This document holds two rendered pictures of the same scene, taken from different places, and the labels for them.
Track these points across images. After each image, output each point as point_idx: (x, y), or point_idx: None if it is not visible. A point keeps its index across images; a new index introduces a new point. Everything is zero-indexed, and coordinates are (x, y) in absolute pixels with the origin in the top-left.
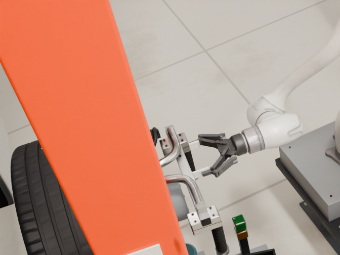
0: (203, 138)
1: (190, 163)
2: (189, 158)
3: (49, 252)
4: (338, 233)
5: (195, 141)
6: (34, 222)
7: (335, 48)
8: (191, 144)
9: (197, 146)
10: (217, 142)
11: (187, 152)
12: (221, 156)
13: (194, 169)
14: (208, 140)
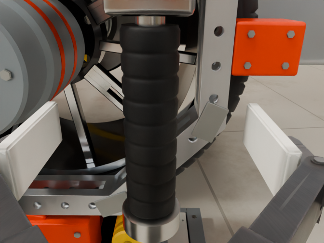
0: (320, 178)
1: (124, 120)
2: (122, 79)
3: None
4: None
5: (287, 139)
6: None
7: None
8: (265, 136)
9: (272, 184)
10: (236, 241)
11: (120, 29)
12: (14, 234)
13: (129, 173)
14: (290, 201)
